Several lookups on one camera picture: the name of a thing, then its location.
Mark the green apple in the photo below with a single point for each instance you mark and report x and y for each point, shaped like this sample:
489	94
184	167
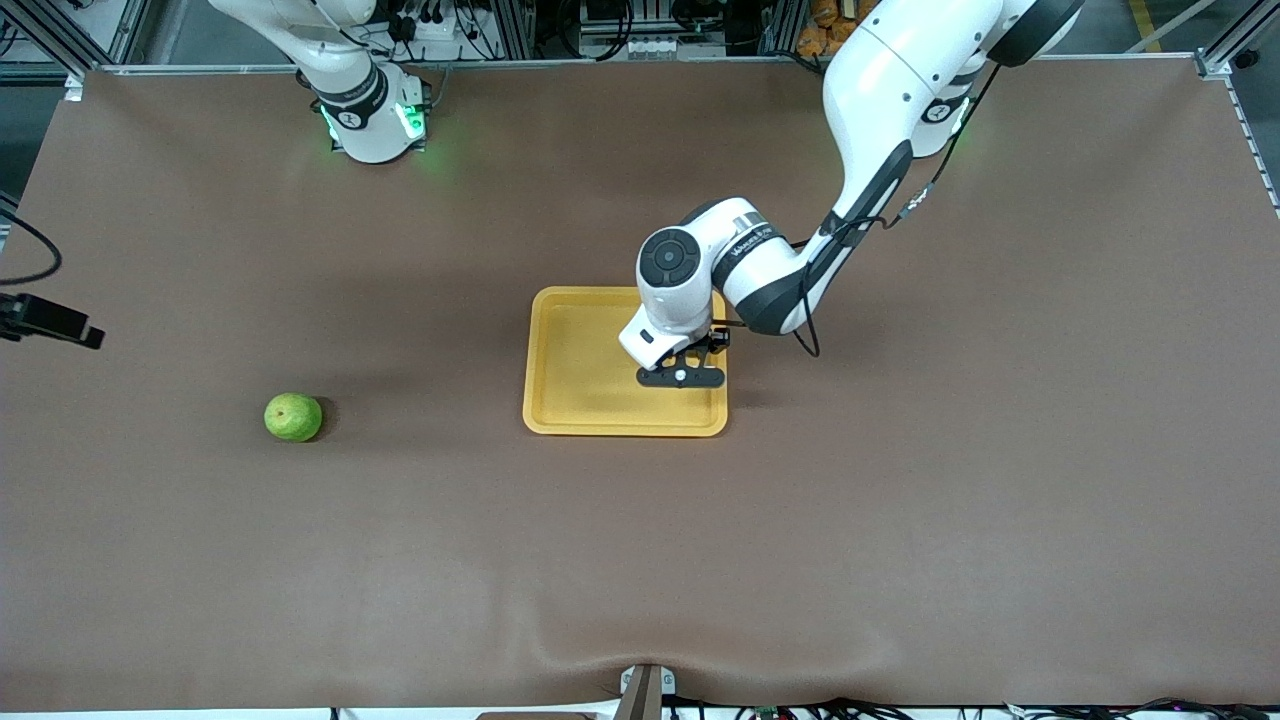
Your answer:
293	417

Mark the aluminium side rail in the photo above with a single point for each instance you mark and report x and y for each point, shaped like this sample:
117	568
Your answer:
1255	140

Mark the yellow plastic tray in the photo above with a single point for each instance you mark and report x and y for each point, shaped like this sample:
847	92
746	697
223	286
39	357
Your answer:
580	360

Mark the brown table mat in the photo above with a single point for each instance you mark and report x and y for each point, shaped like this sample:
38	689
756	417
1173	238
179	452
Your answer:
400	550

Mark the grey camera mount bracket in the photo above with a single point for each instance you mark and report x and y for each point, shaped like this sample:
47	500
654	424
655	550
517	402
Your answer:
645	695

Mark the bag of orange items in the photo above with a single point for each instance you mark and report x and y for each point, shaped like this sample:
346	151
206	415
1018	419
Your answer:
812	38

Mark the aluminium table edge rail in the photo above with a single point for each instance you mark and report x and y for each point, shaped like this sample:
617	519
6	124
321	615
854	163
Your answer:
600	64

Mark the white power strip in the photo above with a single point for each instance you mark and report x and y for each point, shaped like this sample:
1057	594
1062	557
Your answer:
440	45

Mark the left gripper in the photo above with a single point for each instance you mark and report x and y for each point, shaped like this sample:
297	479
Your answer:
718	338

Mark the aluminium diagonal frame strut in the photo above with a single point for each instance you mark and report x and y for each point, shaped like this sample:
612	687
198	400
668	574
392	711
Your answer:
65	35

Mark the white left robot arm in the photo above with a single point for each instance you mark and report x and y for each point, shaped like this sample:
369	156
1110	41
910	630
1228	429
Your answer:
880	90

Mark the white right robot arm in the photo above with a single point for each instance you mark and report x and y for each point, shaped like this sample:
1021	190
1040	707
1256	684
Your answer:
360	100

